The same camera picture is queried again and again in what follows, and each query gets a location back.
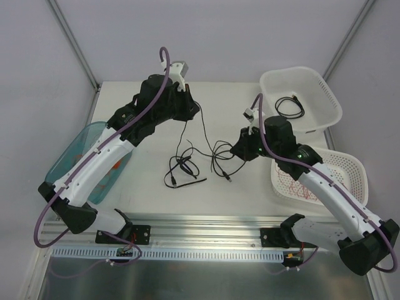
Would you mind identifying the thin pink wire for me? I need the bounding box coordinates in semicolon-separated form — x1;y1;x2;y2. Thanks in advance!
274;162;319;201

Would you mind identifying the orange wire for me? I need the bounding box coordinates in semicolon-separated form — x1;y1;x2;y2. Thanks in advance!
71;152;126;194

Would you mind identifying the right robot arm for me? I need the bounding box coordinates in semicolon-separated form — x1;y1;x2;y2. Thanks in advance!
231;112;399;276

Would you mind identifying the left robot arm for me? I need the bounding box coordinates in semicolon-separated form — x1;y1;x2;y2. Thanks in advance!
38;74;199;243

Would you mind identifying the deep white plastic tub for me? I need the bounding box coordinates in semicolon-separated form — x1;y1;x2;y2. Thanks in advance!
259;66;343;137

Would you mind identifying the perforated white plastic basket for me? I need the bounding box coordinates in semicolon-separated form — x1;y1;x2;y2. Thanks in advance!
271;147;369;206

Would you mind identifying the teal transparent plastic tray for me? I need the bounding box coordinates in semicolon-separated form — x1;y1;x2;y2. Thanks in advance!
44;121;132;204

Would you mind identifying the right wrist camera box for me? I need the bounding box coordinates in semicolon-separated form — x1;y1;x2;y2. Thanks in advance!
243;107;259;135

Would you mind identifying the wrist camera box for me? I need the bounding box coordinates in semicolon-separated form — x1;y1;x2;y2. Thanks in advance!
169;61;189;91
243;107;259;135

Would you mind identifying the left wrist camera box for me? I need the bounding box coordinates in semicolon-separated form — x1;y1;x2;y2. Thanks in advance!
169;61;189;91

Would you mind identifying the black usb cable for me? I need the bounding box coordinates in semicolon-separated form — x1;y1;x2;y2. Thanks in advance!
275;93;305;121

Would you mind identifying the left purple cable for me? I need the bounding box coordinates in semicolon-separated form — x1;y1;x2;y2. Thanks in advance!
33;46;173;248

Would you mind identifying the purple cable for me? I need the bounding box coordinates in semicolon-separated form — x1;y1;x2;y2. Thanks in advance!
252;92;399;272
33;46;173;248

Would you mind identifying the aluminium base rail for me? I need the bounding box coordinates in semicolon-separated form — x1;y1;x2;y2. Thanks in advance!
39;213;287;249

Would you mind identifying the left frame post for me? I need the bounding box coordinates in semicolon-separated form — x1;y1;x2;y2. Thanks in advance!
46;0;100;91

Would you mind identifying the frame post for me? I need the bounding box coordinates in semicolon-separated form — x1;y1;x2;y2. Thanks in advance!
46;0;100;91
322;0;377;81

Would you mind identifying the white slotted cable duct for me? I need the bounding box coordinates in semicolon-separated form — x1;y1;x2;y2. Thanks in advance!
51;246;284;263

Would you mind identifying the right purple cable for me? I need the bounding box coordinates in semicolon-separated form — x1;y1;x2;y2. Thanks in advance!
252;92;399;272

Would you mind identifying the right frame post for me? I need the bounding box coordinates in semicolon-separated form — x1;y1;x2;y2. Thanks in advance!
322;0;377;81

